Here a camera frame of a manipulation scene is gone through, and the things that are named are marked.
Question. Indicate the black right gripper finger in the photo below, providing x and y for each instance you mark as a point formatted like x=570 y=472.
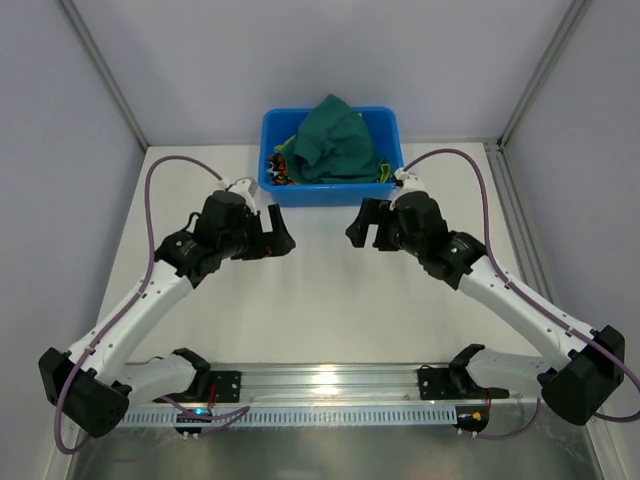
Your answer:
x=357 y=233
x=373 y=211

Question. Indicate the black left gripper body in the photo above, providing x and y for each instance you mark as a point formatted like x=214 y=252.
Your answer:
x=261 y=237

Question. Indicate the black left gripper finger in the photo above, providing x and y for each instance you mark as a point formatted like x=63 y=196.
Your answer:
x=277 y=222
x=280 y=243

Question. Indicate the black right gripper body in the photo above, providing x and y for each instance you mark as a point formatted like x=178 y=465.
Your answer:
x=382 y=232

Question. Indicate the dark green shorts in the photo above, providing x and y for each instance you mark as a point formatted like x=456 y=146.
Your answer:
x=333 y=145

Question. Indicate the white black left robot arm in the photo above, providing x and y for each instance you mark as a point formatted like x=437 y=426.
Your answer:
x=91 y=382

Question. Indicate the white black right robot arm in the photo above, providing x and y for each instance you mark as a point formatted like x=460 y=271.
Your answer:
x=577 y=368

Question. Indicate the lime green shorts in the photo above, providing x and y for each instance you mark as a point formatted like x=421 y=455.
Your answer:
x=385 y=169

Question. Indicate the orange black patterned shorts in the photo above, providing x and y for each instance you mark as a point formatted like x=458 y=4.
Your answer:
x=277 y=171

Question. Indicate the blue plastic bin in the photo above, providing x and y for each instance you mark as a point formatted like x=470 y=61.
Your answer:
x=279 y=125

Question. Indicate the left controller board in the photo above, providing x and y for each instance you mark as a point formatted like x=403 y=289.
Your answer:
x=195 y=419

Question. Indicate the controller board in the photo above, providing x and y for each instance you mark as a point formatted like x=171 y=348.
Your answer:
x=471 y=420
x=195 y=419

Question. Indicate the right controller board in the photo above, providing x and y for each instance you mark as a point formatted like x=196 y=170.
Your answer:
x=471 y=420

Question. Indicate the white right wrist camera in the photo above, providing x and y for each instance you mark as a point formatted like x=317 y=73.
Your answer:
x=407 y=182

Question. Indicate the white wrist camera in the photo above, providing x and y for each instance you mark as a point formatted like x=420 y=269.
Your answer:
x=246 y=188
x=407 y=182

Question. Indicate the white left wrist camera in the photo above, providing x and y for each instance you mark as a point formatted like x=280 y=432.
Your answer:
x=246 y=188

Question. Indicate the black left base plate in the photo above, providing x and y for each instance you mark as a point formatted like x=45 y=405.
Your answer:
x=224 y=386

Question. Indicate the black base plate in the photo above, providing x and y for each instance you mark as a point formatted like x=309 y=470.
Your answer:
x=224 y=386
x=446 y=383

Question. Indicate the right side aluminium rail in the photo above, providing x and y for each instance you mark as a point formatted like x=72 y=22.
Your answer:
x=527 y=257

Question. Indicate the aluminium mounting rail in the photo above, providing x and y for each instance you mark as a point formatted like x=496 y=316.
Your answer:
x=330 y=382

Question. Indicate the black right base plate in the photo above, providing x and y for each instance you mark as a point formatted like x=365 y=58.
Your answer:
x=446 y=383

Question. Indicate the grey slotted cable duct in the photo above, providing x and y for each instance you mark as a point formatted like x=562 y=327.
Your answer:
x=299 y=416

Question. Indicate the left aluminium frame post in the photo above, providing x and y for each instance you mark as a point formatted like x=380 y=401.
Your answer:
x=83 y=34

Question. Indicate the aluminium frame post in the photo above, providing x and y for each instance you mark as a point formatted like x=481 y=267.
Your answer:
x=550 y=57
x=83 y=34

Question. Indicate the right aluminium frame post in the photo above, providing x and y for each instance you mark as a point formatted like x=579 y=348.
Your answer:
x=550 y=57

